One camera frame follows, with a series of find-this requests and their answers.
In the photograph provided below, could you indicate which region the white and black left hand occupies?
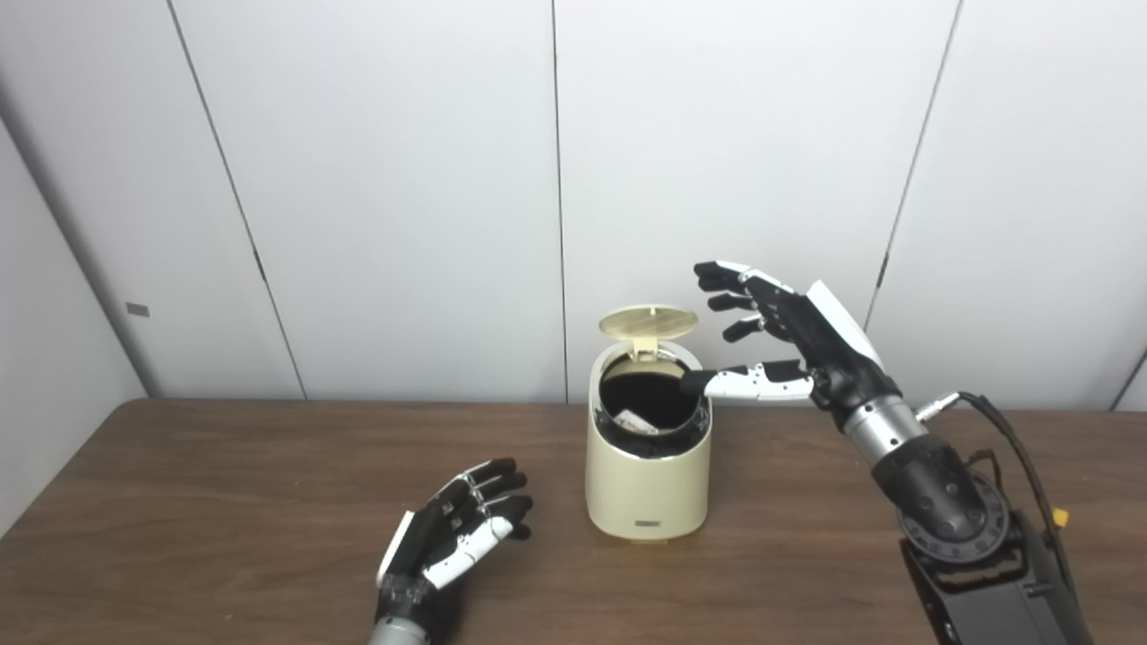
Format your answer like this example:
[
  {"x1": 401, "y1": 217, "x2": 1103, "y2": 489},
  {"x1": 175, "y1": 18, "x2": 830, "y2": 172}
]
[{"x1": 375, "y1": 458, "x2": 534, "y2": 637}]

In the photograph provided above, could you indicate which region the white and black right hand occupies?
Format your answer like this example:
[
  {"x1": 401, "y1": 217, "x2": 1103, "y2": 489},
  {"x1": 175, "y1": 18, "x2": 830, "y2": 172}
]
[{"x1": 679, "y1": 261, "x2": 901, "y2": 431}]

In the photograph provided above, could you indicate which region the round cream bin lid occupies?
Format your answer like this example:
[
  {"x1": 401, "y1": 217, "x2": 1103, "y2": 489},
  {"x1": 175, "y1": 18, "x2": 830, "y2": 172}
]
[{"x1": 599, "y1": 305, "x2": 700, "y2": 362}]

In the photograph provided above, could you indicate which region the cream-colored bin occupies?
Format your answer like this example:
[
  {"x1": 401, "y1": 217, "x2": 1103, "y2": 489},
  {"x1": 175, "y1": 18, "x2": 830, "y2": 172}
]
[{"x1": 585, "y1": 340, "x2": 713, "y2": 542}]

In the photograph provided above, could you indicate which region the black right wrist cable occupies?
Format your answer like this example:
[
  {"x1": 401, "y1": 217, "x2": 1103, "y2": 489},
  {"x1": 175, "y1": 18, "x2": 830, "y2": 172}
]
[{"x1": 914, "y1": 391, "x2": 1081, "y2": 628}]

